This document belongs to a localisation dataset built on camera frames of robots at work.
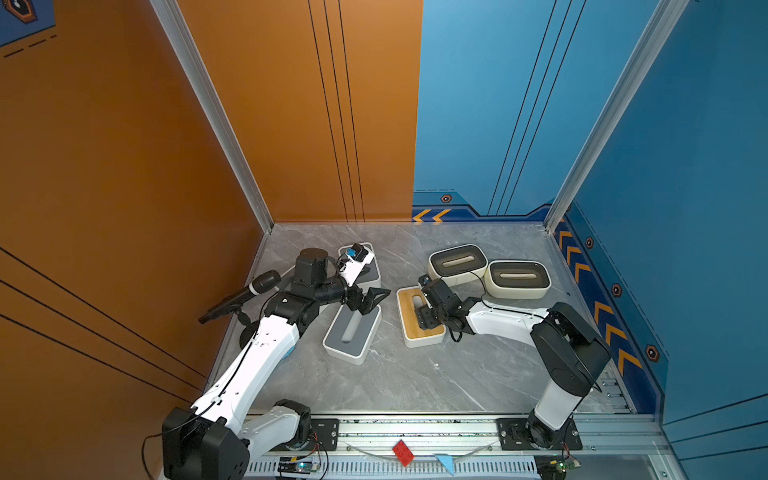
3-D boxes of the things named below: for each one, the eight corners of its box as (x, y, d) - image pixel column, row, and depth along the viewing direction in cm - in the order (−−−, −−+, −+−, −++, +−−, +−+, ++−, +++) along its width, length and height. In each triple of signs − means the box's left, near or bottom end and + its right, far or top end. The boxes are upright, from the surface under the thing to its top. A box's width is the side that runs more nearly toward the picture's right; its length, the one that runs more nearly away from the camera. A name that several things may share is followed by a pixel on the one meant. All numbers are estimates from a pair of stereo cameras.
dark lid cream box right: (487, 299, 101) (493, 288, 95) (481, 272, 108) (486, 260, 103) (546, 299, 101) (555, 288, 95) (536, 272, 108) (543, 260, 103)
